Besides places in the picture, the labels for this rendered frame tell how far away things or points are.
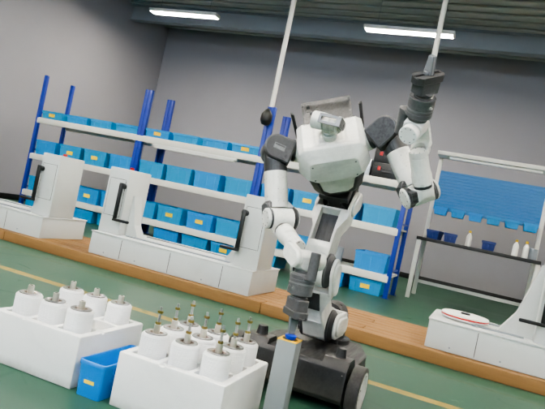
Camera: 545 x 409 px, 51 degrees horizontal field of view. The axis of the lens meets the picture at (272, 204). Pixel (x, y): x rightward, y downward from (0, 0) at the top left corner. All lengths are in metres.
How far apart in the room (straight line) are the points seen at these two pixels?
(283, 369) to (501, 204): 6.01
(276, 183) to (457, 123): 8.34
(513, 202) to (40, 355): 6.46
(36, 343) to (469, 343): 2.57
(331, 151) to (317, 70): 8.95
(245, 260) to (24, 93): 6.33
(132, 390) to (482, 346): 2.40
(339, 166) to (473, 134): 8.21
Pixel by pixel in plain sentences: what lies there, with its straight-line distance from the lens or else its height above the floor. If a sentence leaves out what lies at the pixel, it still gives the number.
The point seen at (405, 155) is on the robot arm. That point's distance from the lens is 2.15.
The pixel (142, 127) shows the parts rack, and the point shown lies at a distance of 7.86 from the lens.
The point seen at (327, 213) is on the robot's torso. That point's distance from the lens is 2.43.
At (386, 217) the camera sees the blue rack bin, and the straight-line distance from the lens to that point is 6.50.
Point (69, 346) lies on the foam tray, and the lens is 2.11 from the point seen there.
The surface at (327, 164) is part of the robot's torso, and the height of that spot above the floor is 0.95.
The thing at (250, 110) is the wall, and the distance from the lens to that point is 11.33.
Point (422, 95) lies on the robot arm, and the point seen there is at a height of 1.20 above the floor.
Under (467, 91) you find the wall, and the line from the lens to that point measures 10.48.
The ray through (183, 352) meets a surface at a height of 0.23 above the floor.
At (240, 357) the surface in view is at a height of 0.23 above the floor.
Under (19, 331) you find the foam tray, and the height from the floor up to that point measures 0.13.
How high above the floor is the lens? 0.75
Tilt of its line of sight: level
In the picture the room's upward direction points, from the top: 12 degrees clockwise
